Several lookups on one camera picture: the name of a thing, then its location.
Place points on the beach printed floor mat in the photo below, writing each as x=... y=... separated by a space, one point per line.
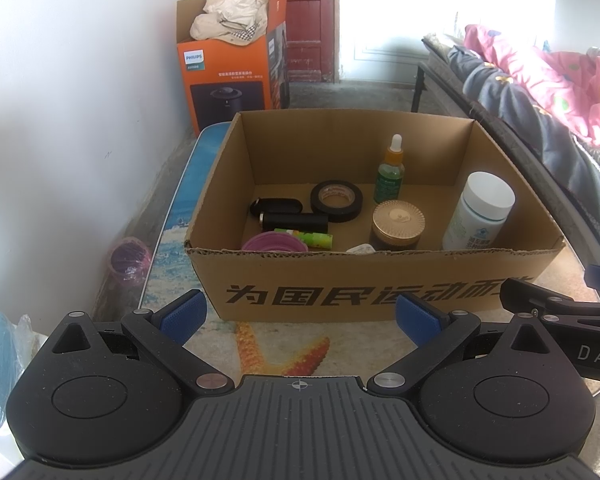
x=180 y=210

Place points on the white plug adapter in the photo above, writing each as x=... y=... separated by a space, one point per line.
x=361 y=249

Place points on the clear plastic bag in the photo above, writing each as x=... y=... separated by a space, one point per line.
x=30 y=335

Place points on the black tape roll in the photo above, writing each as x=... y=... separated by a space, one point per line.
x=320 y=205

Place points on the black cylinder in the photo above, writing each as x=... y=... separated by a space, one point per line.
x=295 y=222

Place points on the pink collapsible bowl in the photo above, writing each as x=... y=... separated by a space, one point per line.
x=270 y=242

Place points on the black oval key fob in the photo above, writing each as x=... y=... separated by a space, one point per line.
x=275 y=206

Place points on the brown cardboard box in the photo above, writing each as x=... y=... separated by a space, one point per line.
x=280 y=270

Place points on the purple plastic cup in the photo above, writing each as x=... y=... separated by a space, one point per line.
x=127 y=260

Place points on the beige cloth hat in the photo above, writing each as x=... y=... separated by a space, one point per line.
x=230 y=10

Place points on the gold ribbed lid jar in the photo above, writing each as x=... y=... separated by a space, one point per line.
x=397 y=220

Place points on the orange appliance box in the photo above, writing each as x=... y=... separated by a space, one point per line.
x=225 y=75

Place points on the green printed small tube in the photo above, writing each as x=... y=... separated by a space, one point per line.
x=315 y=240

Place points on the grey blanket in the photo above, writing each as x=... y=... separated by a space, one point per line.
x=530 y=100

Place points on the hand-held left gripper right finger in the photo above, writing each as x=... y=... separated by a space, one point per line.
x=420 y=320

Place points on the red wooden door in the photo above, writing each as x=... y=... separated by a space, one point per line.
x=310 y=20

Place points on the pink patterned blanket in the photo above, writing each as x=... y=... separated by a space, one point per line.
x=555 y=75

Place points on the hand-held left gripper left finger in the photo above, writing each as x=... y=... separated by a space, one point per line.
x=185 y=312

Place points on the white pill bottle green label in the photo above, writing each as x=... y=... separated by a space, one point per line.
x=475 y=215

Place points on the green dropper bottle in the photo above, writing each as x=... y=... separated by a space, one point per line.
x=389 y=180

